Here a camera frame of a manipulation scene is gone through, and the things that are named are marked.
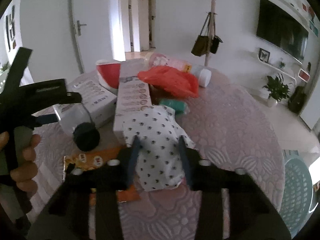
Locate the white polka dot wrapper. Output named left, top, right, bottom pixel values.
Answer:
left=123, top=105, right=195, bottom=191

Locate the clear bottle black cap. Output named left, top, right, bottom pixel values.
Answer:
left=53, top=103, right=100, bottom=152

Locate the red plastic bag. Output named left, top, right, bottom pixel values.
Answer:
left=137, top=66, right=199, bottom=99

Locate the pink white bottle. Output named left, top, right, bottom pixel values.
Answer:
left=144, top=52, right=212, bottom=88

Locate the red paper cup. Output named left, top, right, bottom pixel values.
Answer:
left=96, top=60, right=121, bottom=89

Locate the left hand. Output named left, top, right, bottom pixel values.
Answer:
left=10, top=134, right=41, bottom=199

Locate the teal crumpled wrapper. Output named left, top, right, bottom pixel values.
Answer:
left=159, top=99, right=189, bottom=115

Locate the pink tablecloth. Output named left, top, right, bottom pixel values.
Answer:
left=28, top=69, right=285, bottom=239

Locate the orange panda snack bag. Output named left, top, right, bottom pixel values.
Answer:
left=62, top=146, right=142, bottom=204

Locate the long white carton box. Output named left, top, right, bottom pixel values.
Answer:
left=113, top=76, right=154, bottom=148

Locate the white tissue box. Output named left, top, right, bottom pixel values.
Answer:
left=68, top=72, right=117, bottom=128

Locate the brown hanging bag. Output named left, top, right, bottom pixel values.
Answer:
left=191, top=12, right=211, bottom=57

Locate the white door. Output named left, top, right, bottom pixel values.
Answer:
left=20, top=0, right=125, bottom=82

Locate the black hanging bag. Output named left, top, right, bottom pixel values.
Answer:
left=210, top=35, right=223, bottom=54

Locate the potted green plant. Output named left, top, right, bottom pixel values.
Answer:
left=263, top=74, right=290, bottom=108

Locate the framed butterfly picture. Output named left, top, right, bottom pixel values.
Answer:
left=258, top=48, right=271, bottom=63

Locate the black guitar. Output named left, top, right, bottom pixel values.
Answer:
left=288, top=86, right=306, bottom=113

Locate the light green plastic basket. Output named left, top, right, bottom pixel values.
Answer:
left=279, top=150, right=313, bottom=237

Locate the red box shelf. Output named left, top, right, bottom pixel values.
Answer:
left=298, top=68, right=310, bottom=83

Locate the white wall shelf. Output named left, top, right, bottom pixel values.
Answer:
left=257, top=52, right=297, bottom=86

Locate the black wall television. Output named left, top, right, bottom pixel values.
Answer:
left=257, top=0, right=309, bottom=62

